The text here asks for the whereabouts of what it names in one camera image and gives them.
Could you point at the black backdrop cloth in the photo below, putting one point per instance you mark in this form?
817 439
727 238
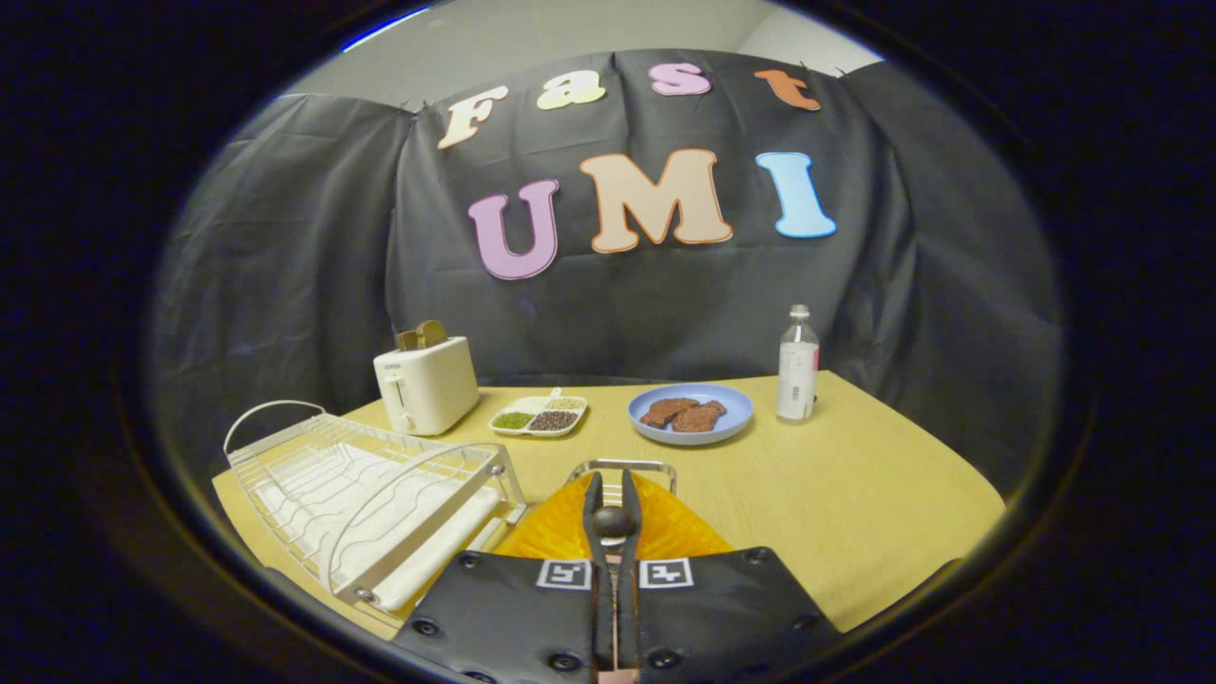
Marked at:
665 304

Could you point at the brown toast slice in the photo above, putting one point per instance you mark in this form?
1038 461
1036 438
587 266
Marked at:
407 340
432 333

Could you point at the blue plate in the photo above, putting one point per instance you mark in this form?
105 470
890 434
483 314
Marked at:
736 408

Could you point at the white toaster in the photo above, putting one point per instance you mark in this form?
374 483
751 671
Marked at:
427 388

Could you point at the dark peppercorn heap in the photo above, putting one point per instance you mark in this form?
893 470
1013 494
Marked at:
553 420

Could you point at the white divided spice dish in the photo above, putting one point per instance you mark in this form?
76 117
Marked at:
529 408

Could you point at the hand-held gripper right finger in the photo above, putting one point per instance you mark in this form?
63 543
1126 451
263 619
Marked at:
632 494

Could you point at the dark wooden spoon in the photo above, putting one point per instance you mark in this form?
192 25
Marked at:
613 522

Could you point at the beige seed heap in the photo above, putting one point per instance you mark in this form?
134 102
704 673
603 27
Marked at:
566 403

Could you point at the clear plastic bottle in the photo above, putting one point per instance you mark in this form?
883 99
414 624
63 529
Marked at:
797 375

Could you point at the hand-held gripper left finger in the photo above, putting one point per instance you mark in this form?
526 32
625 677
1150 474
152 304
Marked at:
598 494

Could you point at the brown meat piece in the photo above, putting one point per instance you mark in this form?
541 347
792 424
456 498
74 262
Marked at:
665 410
700 418

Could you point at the green spice heap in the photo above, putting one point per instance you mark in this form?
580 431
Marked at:
513 420

